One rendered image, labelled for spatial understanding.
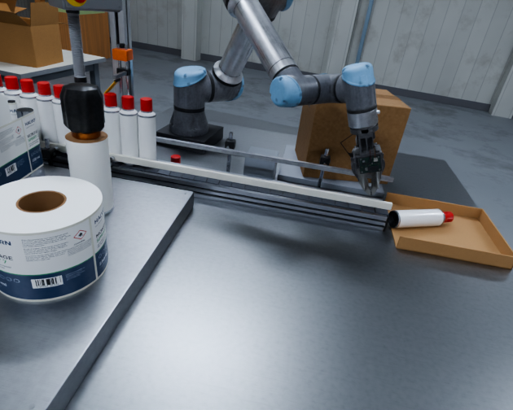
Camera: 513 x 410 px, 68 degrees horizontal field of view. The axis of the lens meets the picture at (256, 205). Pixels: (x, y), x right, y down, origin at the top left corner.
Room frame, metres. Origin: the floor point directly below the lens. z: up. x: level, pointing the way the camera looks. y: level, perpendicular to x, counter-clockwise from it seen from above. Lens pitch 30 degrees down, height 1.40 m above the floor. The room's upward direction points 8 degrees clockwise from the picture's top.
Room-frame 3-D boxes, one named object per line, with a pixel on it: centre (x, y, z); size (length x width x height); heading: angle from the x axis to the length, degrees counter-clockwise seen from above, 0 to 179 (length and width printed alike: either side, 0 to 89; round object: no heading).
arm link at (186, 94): (1.43, 0.30, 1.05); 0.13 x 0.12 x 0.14; 129
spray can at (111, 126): (1.07, 0.45, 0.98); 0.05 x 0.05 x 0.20
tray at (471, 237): (0.97, -0.55, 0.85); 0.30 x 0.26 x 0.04; 84
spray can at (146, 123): (1.07, 0.35, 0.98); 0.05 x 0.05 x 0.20
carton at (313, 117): (1.32, -0.28, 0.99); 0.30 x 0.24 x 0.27; 95
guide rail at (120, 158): (1.00, 0.16, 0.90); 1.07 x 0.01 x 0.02; 84
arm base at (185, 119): (1.42, 0.30, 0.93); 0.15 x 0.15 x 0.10
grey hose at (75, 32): (1.19, 0.59, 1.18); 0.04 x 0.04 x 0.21
